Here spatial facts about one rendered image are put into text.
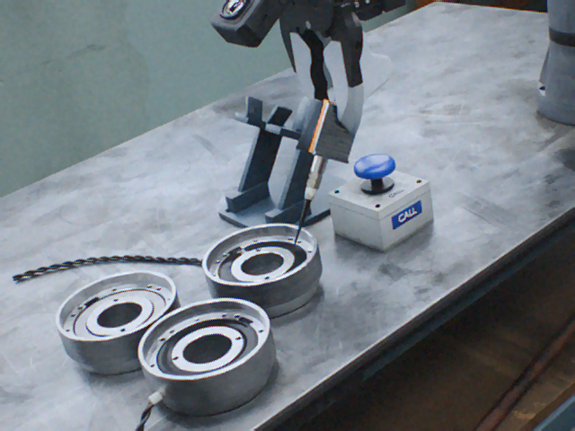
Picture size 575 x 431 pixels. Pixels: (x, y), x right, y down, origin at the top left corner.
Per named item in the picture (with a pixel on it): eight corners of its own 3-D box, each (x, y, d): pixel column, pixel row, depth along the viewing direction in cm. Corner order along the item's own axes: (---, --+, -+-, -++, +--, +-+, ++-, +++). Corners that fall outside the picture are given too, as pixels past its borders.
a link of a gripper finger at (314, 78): (369, 109, 86) (363, 15, 81) (321, 131, 84) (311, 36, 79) (348, 99, 89) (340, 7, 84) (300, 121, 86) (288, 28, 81)
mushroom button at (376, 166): (380, 219, 87) (373, 171, 84) (351, 208, 89) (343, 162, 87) (410, 201, 89) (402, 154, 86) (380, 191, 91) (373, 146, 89)
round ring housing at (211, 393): (220, 324, 80) (209, 285, 78) (306, 363, 73) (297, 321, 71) (125, 391, 74) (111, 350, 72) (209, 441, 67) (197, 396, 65)
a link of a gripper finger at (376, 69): (412, 117, 82) (391, 15, 78) (363, 142, 79) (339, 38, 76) (389, 114, 84) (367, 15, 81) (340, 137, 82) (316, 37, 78)
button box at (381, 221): (384, 253, 86) (377, 207, 83) (333, 233, 91) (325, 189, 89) (443, 216, 90) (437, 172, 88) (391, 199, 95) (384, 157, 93)
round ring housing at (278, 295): (349, 282, 83) (341, 242, 81) (259, 338, 77) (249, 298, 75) (276, 249, 90) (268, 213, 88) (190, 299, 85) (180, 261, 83)
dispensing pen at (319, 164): (267, 237, 83) (322, 58, 81) (301, 244, 86) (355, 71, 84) (281, 244, 82) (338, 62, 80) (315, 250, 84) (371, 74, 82)
